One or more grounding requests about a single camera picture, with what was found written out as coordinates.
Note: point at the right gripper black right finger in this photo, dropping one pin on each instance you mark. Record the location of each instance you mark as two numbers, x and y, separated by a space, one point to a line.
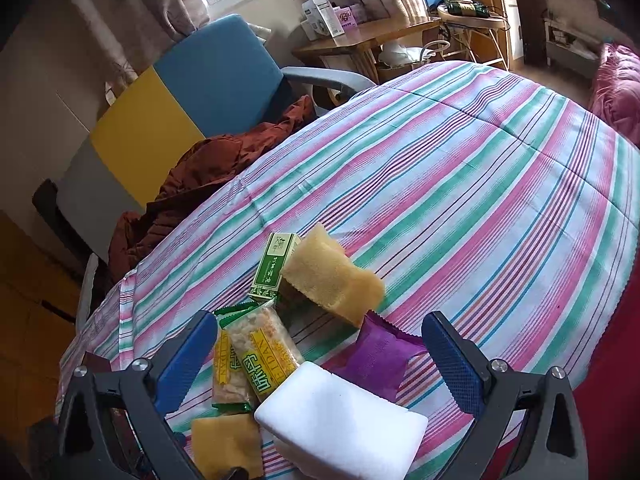
462 366

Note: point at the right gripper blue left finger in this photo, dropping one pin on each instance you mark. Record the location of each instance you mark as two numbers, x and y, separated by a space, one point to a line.
180 359

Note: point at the purple snack packet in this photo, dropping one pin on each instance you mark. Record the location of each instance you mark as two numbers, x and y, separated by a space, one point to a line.
378 359

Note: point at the yellow sponge piece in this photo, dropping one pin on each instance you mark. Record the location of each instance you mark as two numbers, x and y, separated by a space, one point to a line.
221 443

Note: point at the rice cracker snack pack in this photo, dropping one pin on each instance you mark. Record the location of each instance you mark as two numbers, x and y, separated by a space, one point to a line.
263 345

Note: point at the white foam block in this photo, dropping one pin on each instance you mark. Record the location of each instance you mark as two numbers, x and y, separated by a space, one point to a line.
330 428

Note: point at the green medicine box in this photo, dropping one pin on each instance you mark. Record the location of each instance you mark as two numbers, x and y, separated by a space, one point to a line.
266 282

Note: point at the tan sponge block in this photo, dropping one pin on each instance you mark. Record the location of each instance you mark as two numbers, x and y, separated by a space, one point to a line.
321 271

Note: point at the wooden wardrobe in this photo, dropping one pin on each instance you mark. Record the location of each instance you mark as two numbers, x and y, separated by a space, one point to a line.
38 298

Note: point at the striped bed sheet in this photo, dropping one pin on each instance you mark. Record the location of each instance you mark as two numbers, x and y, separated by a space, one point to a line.
378 173

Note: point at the rust red jacket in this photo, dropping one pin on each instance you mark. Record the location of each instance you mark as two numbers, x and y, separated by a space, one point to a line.
199 173

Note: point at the grey yellow blue armchair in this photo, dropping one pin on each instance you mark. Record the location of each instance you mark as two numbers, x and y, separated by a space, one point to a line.
219 80

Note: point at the wooden desk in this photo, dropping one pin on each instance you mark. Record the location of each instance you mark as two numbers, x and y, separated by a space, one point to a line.
360 42

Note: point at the low white shelf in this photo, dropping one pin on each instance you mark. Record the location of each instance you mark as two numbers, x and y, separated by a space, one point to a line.
571 49

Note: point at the left patterned curtain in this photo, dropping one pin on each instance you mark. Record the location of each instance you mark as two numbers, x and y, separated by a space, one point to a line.
133 34

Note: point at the pink small box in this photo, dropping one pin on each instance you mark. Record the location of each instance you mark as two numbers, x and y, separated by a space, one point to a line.
345 17

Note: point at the white carton box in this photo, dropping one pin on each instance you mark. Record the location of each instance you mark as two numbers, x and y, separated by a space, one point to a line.
322 18

